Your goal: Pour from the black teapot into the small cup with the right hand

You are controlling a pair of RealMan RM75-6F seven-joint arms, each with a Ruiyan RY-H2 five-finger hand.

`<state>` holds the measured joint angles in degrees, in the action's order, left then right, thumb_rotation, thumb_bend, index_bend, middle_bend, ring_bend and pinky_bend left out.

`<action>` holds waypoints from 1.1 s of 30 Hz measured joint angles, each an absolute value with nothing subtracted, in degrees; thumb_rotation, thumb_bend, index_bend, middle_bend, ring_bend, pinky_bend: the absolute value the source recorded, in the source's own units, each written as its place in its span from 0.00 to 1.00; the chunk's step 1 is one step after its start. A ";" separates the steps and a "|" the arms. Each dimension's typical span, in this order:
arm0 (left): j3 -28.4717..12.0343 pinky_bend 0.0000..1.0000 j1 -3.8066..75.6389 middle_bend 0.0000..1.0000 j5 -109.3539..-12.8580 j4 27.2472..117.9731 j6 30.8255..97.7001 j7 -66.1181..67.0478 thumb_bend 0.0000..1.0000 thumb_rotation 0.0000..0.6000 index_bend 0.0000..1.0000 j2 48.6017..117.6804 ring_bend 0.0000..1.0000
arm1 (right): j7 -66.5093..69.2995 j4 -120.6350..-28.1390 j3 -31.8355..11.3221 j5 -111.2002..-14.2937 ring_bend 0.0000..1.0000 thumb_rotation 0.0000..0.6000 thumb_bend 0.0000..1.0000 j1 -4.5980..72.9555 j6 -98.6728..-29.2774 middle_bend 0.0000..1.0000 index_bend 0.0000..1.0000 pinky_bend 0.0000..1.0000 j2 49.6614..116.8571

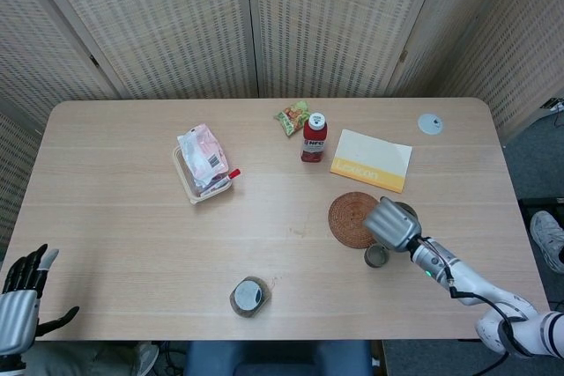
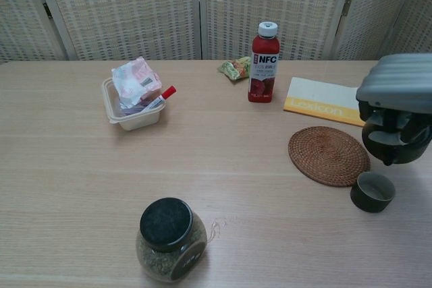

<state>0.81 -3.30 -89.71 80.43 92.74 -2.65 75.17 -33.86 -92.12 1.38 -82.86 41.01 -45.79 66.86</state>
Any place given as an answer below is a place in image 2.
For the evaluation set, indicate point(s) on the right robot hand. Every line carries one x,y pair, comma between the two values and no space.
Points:
398,82

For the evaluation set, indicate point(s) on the black teapot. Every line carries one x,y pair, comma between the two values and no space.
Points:
401,156

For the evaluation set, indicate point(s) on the yellow white Lexicon booklet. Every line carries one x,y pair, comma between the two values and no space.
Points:
317,95

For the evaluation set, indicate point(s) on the brass screen hinge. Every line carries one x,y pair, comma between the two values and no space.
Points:
347,7
47,10

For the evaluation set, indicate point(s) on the round woven rattan coaster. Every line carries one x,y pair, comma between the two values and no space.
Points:
327,156

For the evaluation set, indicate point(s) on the small dark tea cup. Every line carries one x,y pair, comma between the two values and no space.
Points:
364,202

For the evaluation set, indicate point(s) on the red NFC juice bottle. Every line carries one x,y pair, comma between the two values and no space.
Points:
264,85

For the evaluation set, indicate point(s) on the green snack packet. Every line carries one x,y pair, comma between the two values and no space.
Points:
233,68

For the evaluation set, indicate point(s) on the red capped marker pen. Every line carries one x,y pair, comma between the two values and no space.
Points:
167,92

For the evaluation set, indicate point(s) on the beige plastic food container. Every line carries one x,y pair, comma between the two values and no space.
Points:
138,122

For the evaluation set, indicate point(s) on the pink white snack bag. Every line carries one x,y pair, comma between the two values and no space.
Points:
135,79

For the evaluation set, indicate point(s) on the purple packet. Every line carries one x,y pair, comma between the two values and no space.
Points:
130,111

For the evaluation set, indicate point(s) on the glass jar with black lid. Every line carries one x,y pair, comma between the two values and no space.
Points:
165,224

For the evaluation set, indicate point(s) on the woven folding screen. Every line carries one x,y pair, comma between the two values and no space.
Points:
125,8

